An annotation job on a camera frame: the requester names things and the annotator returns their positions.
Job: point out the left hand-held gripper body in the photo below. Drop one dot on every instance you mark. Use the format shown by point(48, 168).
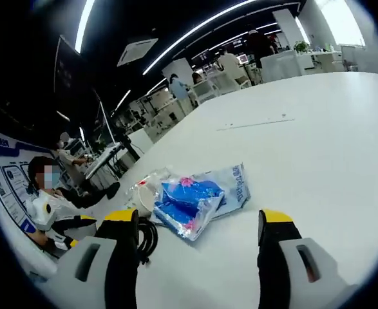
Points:
point(40, 210)

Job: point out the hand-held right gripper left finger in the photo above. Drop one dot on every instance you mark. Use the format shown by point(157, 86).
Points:
point(89, 264)

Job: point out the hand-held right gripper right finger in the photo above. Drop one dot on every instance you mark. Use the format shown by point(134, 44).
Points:
point(282, 257)

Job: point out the beige round item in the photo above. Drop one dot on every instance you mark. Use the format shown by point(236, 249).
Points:
point(143, 200)

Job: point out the clear plastic bag item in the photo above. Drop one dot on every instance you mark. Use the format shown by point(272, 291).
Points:
point(147, 181)

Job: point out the white blue plastic bag item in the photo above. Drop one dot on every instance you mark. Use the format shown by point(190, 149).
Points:
point(237, 186)

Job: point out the blue packet bundle item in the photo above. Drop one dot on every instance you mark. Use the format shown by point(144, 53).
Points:
point(188, 199)

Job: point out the person's left hand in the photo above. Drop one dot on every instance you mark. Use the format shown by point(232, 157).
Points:
point(38, 237)

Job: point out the person's white shirt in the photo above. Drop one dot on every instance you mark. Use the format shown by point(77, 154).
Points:
point(63, 204)

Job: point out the person's black trousers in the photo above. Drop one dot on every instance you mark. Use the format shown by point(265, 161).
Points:
point(89, 196)

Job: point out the person's head with dark hair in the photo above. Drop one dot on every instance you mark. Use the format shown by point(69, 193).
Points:
point(39, 162)

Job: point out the white slanted desk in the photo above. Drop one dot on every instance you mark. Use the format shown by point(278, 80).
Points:
point(103, 159)

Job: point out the black tripod stand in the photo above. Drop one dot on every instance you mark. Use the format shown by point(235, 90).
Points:
point(129, 145)

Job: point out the white table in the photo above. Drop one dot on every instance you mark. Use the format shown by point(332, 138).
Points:
point(304, 161)

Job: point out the black hanging panel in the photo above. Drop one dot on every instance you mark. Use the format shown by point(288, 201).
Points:
point(67, 71)

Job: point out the ceiling air vent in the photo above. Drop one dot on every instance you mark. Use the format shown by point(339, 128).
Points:
point(137, 51)

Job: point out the short ceiling light strip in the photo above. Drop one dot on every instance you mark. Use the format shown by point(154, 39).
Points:
point(84, 25)

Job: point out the white partition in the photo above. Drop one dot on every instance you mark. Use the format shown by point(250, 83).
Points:
point(280, 66)

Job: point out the green potted plant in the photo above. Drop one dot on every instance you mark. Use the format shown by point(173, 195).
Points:
point(302, 46)

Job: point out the long ceiling light strip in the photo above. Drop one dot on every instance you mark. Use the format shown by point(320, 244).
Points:
point(201, 33)

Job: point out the wall poster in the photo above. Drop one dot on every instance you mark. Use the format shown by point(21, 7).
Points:
point(6, 180)

